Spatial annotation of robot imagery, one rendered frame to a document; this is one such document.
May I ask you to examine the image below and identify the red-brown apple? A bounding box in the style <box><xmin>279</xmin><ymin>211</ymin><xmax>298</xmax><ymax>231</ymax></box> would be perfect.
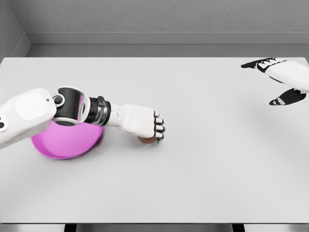
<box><xmin>137</xmin><ymin>137</ymin><xmax>156</xmax><ymax>145</ymax></box>

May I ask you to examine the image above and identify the pink plate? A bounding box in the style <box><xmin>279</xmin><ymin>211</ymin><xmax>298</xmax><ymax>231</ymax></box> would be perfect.
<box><xmin>31</xmin><ymin>120</ymin><xmax>104</xmax><ymax>160</ymax></box>

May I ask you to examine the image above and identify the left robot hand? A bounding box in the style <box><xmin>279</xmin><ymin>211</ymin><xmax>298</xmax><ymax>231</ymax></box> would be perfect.
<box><xmin>123</xmin><ymin>104</ymin><xmax>167</xmax><ymax>143</ymax></box>

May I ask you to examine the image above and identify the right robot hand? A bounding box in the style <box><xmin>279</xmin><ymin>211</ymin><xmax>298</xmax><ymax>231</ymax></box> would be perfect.
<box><xmin>240</xmin><ymin>57</ymin><xmax>309</xmax><ymax>106</ymax></box>

